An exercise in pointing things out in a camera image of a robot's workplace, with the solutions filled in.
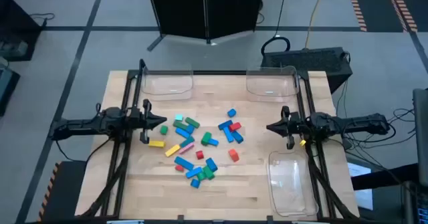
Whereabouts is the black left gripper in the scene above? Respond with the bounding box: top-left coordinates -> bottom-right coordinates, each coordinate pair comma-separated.
129,99 -> 167,144

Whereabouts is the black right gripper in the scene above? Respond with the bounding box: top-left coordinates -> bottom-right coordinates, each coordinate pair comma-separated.
266,106 -> 310,150

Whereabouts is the pink long block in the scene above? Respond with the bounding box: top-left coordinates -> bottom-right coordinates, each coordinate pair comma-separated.
179,142 -> 195,154

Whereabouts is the light blue long block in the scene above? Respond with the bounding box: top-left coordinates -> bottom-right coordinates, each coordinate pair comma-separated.
223,126 -> 235,143

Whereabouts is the clear plastic bin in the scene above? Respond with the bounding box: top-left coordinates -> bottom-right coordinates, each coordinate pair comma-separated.
265,150 -> 320,217
140,69 -> 195,102
245,66 -> 300,103

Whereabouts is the teal long block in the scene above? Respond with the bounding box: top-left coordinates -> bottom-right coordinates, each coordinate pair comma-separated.
179,136 -> 195,148

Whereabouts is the black perforated computer case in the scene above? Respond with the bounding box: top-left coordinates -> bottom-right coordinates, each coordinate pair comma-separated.
260,46 -> 354,94

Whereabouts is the white lit screen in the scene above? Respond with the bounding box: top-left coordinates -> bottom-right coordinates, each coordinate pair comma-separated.
346,162 -> 375,211

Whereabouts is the black mat orange striped edge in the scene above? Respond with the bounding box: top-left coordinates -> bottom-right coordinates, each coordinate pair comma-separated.
383,0 -> 428,33
37,160 -> 88,223
345,0 -> 407,33

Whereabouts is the black room divider panel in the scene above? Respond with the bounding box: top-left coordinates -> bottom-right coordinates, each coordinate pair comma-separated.
145,0 -> 265,53

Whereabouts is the grey monitor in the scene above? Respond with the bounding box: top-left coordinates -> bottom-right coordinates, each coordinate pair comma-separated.
412,88 -> 428,188

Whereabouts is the grey box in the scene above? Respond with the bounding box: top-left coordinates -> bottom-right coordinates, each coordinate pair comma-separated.
0,39 -> 29,60

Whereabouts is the black desk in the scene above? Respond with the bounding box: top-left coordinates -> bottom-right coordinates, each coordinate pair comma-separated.
0,0 -> 43,63

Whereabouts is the black metal rig frame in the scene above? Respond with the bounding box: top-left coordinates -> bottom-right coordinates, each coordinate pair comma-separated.
76,58 -> 360,220

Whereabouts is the black coiled cable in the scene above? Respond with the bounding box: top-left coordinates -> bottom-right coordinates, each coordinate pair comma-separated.
259,0 -> 292,56

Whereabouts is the black cable bundle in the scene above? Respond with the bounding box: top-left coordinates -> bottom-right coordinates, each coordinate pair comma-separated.
334,80 -> 418,158

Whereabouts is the yellow cable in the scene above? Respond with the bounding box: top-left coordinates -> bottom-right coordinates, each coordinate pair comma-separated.
304,0 -> 327,49

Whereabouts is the black floor cable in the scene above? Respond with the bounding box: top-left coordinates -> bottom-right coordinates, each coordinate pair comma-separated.
29,12 -> 56,28

